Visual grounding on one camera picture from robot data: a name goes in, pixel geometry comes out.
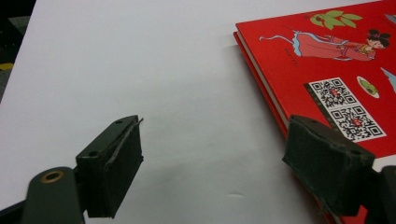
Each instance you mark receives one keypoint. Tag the black stand base striped tape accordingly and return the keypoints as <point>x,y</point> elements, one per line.
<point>7,46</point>

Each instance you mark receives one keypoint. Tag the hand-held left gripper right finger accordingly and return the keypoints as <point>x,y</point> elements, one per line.
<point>327,165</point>

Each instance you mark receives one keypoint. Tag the red picture book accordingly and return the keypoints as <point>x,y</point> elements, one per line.
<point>327,62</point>

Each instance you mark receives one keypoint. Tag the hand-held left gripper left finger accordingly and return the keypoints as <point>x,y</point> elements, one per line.
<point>106,174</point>

